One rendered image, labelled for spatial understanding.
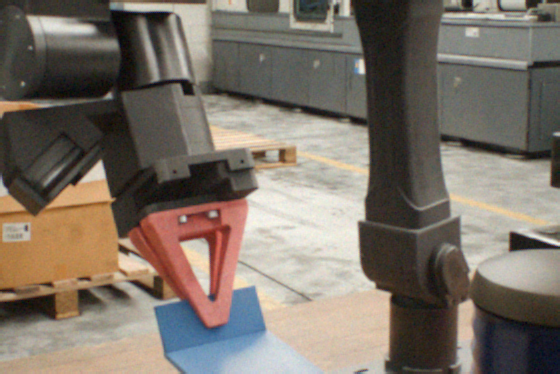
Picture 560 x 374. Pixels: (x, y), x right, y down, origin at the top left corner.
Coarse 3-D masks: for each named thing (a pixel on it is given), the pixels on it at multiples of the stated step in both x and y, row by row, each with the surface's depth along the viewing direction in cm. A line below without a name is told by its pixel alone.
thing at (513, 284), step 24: (480, 264) 22; (504, 264) 22; (528, 264) 21; (552, 264) 21; (480, 288) 21; (504, 288) 20; (528, 288) 20; (552, 288) 20; (504, 312) 20; (528, 312) 20; (552, 312) 20
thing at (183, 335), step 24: (240, 288) 65; (168, 312) 63; (192, 312) 64; (240, 312) 65; (168, 336) 62; (192, 336) 63; (216, 336) 64; (240, 336) 64; (264, 336) 64; (168, 360) 62; (192, 360) 61; (216, 360) 61; (240, 360) 61; (264, 360) 61; (288, 360) 61
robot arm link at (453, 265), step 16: (432, 256) 87; (448, 256) 86; (464, 256) 88; (432, 272) 87; (448, 272) 87; (464, 272) 88; (384, 288) 93; (448, 288) 87; (464, 288) 90; (448, 304) 88
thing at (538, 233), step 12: (552, 144) 50; (552, 156) 50; (552, 168) 50; (552, 180) 50; (528, 228) 48; (540, 228) 48; (552, 228) 48; (516, 240) 48; (528, 240) 47; (540, 240) 46; (552, 240) 46
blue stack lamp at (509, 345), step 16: (480, 320) 21; (496, 320) 21; (512, 320) 20; (480, 336) 21; (496, 336) 21; (512, 336) 20; (528, 336) 20; (544, 336) 20; (480, 352) 21; (496, 352) 21; (512, 352) 20; (528, 352) 20; (544, 352) 20; (480, 368) 21; (496, 368) 21; (512, 368) 20; (528, 368) 20; (544, 368) 20
